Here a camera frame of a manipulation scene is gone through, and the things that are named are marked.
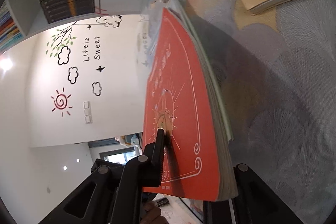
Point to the red book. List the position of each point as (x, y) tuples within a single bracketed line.
[(183, 82)]

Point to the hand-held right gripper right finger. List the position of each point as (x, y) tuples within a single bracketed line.
[(244, 182)]

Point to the fan patterned tablecloth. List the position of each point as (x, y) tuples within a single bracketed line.
[(288, 82)]

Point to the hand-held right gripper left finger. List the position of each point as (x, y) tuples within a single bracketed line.
[(157, 150)]

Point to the tree and clouds wall decal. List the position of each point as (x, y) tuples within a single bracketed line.
[(61, 101)]

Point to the grey framed window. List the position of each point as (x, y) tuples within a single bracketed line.
[(118, 157)]

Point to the person's left hand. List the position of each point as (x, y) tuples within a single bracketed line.
[(153, 216)]

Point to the white wall switch panel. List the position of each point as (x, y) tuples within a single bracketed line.
[(88, 119)]

